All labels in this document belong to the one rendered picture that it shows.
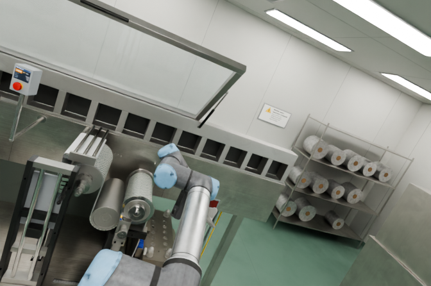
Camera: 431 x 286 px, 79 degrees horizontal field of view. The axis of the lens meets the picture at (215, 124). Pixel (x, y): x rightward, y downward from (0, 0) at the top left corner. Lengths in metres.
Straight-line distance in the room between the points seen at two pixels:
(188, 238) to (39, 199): 0.66
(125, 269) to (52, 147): 1.06
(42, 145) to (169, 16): 2.58
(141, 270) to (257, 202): 1.27
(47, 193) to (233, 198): 1.04
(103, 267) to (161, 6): 3.39
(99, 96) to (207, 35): 2.54
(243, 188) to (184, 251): 1.06
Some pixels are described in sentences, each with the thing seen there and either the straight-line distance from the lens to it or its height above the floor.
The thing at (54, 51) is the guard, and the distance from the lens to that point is 1.38.
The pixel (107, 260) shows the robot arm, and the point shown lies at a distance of 0.62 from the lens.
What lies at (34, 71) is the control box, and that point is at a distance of 1.15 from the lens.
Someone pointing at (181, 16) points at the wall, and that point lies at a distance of 3.73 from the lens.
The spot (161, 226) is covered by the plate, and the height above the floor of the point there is 1.03.
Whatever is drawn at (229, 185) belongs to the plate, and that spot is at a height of 1.33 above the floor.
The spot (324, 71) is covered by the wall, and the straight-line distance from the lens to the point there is 4.51.
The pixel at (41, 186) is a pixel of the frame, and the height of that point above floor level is 1.33.
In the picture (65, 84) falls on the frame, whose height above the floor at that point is 1.61.
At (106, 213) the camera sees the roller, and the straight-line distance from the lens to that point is 1.31.
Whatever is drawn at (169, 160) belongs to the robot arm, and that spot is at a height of 1.62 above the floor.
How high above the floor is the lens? 1.98
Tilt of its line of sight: 12 degrees down
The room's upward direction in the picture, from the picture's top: 23 degrees clockwise
